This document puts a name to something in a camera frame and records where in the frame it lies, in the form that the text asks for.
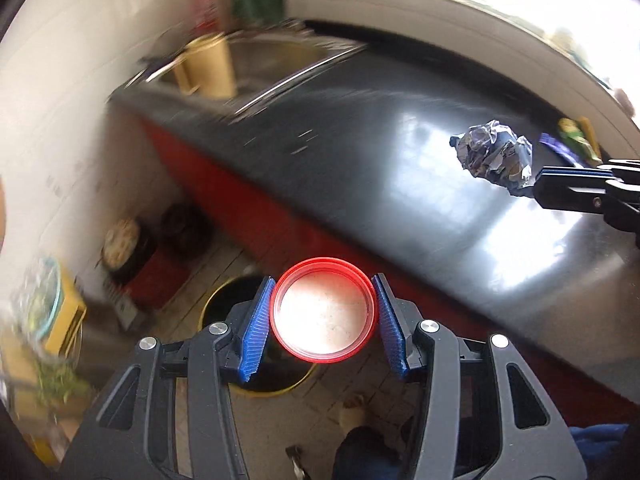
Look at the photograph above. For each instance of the pot with pale lid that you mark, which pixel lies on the pot with pale lid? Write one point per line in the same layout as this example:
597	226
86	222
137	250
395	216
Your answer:
120	245

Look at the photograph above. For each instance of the green snack box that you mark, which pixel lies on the green snack box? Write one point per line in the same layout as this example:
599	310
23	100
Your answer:
575	132

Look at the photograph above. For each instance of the green vegetables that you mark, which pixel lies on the green vegetables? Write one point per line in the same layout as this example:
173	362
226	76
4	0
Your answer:
60	380

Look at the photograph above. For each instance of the steel sink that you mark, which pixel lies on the steel sink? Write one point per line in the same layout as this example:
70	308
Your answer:
290	60

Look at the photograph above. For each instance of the silver foil wrapper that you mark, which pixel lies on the silver foil wrapper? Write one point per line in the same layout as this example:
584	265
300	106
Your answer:
492	155

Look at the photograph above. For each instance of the yellow box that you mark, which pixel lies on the yellow box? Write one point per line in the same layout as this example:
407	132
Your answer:
67	310

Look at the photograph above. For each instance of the black bin with yellow rim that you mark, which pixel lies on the black bin with yellow rim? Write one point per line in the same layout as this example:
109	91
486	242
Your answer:
225	300

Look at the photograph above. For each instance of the red printed bag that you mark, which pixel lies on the red printed bag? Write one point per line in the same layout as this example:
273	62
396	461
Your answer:
205	0

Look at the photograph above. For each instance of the beige slipper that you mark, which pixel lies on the beige slipper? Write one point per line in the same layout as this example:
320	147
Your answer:
352	412

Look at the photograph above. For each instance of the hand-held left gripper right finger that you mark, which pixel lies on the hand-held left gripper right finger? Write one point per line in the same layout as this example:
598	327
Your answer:
392	335

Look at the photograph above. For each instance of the dark pot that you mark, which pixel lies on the dark pot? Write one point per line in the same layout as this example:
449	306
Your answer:
182	227

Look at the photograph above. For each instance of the red box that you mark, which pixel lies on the red box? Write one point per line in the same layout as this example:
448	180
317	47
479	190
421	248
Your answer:
157	280

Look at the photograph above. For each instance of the yellow plastic cup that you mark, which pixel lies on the yellow plastic cup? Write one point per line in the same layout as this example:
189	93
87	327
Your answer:
210	65

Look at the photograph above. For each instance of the purple wrapper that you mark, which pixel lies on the purple wrapper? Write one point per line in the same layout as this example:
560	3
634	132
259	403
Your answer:
555	142

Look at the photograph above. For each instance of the red plastic lid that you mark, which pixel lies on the red plastic lid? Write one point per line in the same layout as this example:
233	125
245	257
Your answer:
322	310

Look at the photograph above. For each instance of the glass bowl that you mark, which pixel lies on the glass bowl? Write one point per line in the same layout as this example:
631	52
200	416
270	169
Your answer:
35	305

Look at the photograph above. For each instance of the red cabinet front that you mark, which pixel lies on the red cabinet front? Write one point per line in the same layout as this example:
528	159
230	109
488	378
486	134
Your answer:
240	195

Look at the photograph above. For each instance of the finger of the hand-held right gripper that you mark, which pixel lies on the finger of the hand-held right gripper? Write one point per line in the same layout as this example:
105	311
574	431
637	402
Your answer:
575	172
570	194

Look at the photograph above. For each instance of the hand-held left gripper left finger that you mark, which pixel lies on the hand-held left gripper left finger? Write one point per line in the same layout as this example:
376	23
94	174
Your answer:
255	335

